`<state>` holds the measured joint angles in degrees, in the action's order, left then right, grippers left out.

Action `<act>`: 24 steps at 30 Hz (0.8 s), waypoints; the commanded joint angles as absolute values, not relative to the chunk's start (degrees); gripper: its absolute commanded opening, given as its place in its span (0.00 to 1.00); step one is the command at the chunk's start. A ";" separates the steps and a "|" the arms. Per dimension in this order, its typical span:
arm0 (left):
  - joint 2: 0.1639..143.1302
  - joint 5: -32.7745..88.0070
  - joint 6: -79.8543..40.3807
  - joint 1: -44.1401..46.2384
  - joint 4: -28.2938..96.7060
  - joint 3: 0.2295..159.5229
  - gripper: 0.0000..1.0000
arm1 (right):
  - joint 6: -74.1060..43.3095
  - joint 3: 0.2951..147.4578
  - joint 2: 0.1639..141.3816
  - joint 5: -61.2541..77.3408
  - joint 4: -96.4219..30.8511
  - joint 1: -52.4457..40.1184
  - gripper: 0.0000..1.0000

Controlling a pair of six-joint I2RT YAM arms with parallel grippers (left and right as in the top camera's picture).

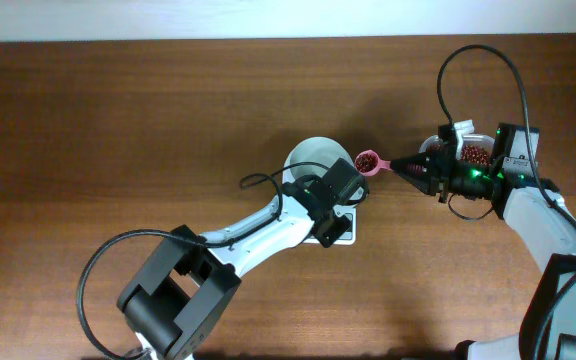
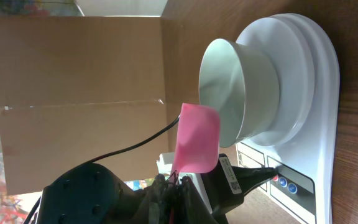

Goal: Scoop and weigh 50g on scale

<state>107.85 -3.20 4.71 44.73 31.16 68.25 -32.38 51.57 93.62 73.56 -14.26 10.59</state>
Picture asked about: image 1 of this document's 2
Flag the pink measuring scoop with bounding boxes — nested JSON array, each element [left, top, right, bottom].
[[354, 150, 392, 177]]

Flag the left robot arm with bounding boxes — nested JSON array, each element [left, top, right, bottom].
[[117, 159, 368, 359]]

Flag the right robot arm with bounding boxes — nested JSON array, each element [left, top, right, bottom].
[[390, 124, 576, 360]]

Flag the white digital kitchen scale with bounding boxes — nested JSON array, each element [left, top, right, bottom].
[[281, 149, 358, 246]]

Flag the red adzuki beans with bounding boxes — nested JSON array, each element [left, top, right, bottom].
[[425, 144, 490, 165]]

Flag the clear plastic container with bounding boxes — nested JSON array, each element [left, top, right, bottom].
[[419, 134, 494, 165]]

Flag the white round bowl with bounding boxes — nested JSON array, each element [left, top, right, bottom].
[[282, 137, 353, 182]]

